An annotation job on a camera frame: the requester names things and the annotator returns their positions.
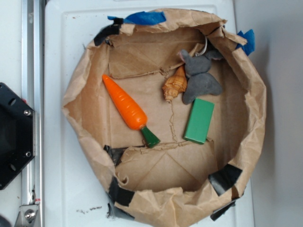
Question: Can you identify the blue tape top piece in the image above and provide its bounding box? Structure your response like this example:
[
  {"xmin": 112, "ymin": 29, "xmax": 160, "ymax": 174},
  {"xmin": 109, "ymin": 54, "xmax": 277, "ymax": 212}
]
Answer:
[{"xmin": 107, "ymin": 11, "xmax": 166, "ymax": 26}]

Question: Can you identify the grey plush elephant toy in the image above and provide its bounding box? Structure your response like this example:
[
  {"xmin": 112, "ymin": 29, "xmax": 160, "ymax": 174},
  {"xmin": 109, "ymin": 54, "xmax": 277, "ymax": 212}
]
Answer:
[{"xmin": 179, "ymin": 49, "xmax": 223, "ymax": 105}]

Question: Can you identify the green rectangular block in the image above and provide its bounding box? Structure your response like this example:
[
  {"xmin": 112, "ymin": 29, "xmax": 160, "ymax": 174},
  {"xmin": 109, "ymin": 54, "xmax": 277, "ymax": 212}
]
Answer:
[{"xmin": 183, "ymin": 98, "xmax": 214, "ymax": 144}]

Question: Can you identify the aluminium rail frame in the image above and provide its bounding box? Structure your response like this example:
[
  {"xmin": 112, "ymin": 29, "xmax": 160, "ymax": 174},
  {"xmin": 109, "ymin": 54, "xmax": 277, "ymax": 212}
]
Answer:
[{"xmin": 21, "ymin": 0, "xmax": 47, "ymax": 227}]

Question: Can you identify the brown spiral seashell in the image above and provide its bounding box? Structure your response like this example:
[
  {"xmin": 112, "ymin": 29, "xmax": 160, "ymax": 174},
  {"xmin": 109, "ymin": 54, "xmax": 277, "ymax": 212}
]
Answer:
[{"xmin": 162, "ymin": 65, "xmax": 187, "ymax": 103}]

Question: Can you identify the brown paper bag bin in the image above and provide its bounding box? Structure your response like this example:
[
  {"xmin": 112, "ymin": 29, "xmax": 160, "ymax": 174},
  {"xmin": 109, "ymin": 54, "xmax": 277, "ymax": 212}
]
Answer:
[{"xmin": 62, "ymin": 9, "xmax": 267, "ymax": 227}]

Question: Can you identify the metal corner bracket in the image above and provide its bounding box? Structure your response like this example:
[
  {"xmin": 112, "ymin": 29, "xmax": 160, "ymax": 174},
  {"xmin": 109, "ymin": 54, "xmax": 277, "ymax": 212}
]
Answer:
[{"xmin": 14, "ymin": 204, "xmax": 41, "ymax": 227}]

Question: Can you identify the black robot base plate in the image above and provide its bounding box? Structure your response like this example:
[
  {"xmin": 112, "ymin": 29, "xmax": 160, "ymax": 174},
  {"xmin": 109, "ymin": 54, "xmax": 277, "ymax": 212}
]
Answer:
[{"xmin": 0, "ymin": 82, "xmax": 35, "ymax": 190}]

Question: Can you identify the orange toy carrot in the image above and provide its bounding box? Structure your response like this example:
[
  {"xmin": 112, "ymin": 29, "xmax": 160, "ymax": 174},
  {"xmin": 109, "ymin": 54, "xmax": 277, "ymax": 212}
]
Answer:
[{"xmin": 102, "ymin": 74, "xmax": 160, "ymax": 148}]

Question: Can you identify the blue tape right piece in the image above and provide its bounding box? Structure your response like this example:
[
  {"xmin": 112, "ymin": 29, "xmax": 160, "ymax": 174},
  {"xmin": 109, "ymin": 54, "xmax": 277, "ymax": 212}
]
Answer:
[{"xmin": 236, "ymin": 29, "xmax": 255, "ymax": 56}]

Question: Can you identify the blue tape piece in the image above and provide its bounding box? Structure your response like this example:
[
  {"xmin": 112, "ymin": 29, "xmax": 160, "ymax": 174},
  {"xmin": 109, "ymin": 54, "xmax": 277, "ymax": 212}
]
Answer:
[
  {"xmin": 236, "ymin": 29, "xmax": 255, "ymax": 56},
  {"xmin": 107, "ymin": 11, "xmax": 166, "ymax": 26}
]

